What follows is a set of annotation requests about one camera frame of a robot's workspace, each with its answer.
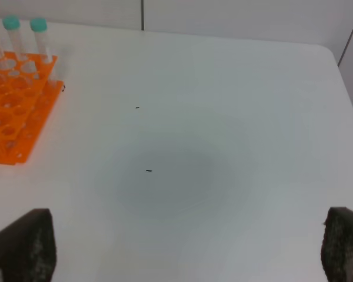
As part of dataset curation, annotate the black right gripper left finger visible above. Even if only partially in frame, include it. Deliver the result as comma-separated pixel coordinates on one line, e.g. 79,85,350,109
0,209,57,281

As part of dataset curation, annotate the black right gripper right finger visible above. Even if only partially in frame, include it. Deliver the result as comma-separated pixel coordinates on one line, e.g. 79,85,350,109
321,207,353,282

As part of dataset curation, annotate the orange test tube rack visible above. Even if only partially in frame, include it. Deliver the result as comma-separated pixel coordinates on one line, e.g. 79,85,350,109
0,52,64,165

